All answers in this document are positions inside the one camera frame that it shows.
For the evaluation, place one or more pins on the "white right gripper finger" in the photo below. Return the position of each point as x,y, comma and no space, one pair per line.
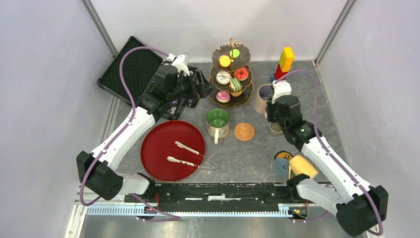
188,148
173,160

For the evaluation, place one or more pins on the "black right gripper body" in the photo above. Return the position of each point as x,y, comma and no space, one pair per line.
272,114

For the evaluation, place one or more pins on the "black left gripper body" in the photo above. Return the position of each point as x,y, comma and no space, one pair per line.
186,89

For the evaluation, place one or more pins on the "small grey cup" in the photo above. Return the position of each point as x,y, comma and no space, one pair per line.
275,129

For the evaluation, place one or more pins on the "pink ceramic mug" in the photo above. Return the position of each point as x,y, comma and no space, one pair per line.
262,96

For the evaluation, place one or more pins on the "green inside ceramic mug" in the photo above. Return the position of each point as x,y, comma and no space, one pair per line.
218,124

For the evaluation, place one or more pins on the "woven coaster front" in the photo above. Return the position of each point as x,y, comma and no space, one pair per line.
244,131

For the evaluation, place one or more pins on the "pink frosted donut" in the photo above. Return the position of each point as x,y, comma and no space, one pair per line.
223,96

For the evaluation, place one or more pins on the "white chocolate striped donut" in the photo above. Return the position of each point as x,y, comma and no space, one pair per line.
223,77

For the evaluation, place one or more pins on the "yellow ceramic mug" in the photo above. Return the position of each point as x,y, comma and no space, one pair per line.
299,165

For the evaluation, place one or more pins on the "red frosted donut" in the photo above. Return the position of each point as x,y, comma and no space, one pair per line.
241,74

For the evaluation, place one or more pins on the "orange macaron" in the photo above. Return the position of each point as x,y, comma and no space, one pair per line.
224,61

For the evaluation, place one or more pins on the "green matcha cake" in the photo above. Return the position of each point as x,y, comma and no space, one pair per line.
235,85

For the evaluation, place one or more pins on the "green macaron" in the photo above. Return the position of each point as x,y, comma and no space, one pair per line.
234,53

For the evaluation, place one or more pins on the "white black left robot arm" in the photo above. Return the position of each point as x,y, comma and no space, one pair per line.
97,169

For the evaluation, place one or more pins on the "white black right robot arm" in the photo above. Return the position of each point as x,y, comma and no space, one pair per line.
357,205

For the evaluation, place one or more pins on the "red round tray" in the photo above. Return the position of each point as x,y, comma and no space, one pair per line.
159,143

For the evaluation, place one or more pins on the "black poker chip case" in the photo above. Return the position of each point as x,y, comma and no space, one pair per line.
138,70

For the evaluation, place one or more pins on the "yellow round coaster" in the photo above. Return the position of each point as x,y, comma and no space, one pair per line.
283,155

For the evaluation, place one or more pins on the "red yellow toy block tower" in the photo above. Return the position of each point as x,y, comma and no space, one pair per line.
284,64

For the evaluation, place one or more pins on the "small brown pastry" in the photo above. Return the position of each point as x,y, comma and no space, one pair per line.
236,94

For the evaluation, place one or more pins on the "three-tier black gold stand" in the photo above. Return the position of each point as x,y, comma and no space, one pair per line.
230,74

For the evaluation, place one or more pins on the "blue round coaster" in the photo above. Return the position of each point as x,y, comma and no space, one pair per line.
281,167

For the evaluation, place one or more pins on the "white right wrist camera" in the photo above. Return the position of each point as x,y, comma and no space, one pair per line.
280,88

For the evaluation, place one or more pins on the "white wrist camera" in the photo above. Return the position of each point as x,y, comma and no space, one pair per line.
180,62
280,88

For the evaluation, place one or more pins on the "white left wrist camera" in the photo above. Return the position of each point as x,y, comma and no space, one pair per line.
180,62

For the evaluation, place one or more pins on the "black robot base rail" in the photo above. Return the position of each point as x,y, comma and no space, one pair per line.
220,197

